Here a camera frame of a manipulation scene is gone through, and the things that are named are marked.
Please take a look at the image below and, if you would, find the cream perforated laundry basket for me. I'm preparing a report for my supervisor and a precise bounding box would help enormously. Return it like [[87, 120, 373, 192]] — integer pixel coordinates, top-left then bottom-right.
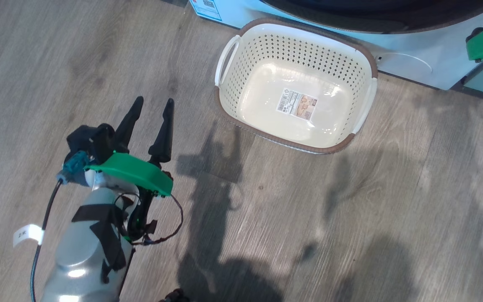
[[214, 18, 379, 155]]

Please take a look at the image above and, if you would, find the white front-load washing machine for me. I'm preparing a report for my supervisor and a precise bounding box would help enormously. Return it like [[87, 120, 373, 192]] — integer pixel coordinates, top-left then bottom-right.
[[189, 0, 483, 91]]

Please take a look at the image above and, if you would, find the basket product label sticker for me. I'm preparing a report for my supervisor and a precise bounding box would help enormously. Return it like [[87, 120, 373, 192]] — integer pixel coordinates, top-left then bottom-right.
[[275, 88, 318, 122]]

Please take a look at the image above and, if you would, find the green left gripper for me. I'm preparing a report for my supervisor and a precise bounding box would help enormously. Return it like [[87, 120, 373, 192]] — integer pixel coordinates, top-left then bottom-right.
[[84, 96, 175, 197]]

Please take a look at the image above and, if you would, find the white cable tag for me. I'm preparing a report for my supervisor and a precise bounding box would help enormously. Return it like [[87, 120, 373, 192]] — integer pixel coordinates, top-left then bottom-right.
[[13, 224, 44, 248]]

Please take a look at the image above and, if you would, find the blue energy label sticker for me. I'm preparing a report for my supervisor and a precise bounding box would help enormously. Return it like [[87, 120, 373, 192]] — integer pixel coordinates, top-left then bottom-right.
[[189, 0, 223, 22]]

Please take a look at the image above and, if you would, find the teal cabinet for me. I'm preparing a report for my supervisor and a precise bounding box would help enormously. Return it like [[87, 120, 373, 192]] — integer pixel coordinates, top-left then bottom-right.
[[461, 62, 483, 100]]

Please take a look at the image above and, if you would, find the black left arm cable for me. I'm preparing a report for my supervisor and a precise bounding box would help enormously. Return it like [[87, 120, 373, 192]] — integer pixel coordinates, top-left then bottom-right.
[[29, 178, 64, 302]]

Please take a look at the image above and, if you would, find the washing machine door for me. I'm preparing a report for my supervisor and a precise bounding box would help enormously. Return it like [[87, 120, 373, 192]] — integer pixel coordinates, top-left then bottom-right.
[[258, 0, 483, 35]]

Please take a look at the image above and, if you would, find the round drain filter cover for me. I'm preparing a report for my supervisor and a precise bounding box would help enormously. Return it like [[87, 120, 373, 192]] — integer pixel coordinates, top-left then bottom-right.
[[375, 51, 434, 75]]

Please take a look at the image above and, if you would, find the teal left camera connector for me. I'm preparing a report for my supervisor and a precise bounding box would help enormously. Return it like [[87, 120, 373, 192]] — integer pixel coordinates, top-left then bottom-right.
[[56, 150, 90, 186]]

